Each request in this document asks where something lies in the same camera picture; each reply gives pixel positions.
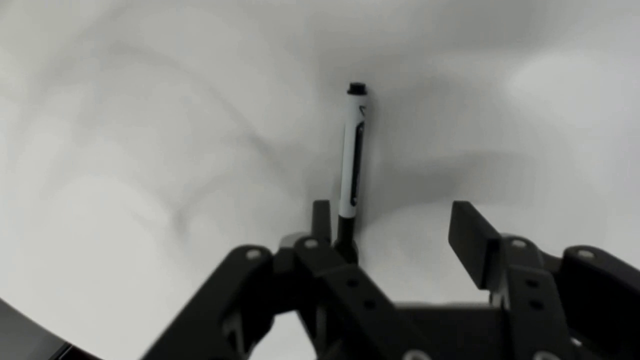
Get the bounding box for black and white marker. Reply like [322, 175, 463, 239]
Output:
[333, 80, 372, 264]

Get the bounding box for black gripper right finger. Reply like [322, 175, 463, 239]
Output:
[448, 201, 640, 360]

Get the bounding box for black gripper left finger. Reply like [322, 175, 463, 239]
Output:
[141, 199, 435, 360]

